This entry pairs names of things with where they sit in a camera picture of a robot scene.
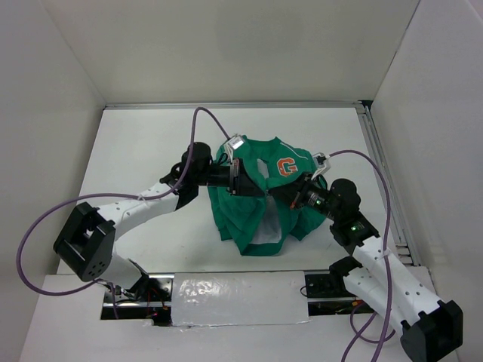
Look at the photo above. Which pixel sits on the white front cover panel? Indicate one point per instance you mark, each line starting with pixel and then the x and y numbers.
pixel 238 299

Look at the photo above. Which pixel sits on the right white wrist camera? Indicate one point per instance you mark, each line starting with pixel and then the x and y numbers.
pixel 322 163

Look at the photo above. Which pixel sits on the green jacket with grey lining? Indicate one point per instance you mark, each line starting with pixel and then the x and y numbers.
pixel 259 226

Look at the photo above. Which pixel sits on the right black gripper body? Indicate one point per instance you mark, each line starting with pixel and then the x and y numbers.
pixel 313 196

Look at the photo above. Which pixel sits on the black metal base rail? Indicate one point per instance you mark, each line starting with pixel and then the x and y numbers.
pixel 323 294

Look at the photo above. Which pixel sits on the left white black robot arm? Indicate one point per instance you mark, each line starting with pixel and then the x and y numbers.
pixel 86 243

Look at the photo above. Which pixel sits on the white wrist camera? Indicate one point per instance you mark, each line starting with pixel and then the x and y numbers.
pixel 232 144
pixel 322 163

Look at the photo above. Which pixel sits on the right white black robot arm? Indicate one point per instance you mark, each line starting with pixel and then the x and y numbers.
pixel 428 327

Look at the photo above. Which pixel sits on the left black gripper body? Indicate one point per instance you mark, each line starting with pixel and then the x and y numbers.
pixel 221 176

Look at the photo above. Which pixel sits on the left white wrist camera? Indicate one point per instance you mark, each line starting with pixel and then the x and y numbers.
pixel 232 144

